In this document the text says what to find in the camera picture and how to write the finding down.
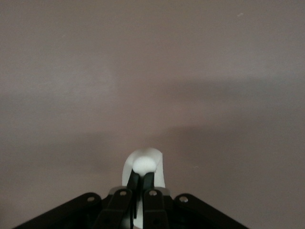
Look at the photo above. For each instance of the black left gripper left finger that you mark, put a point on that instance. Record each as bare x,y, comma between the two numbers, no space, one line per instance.
116,202

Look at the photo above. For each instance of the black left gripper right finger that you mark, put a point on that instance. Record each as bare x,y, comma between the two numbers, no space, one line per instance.
155,205

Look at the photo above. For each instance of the white steamed bun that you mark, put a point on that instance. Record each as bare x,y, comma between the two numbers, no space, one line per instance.
144,164

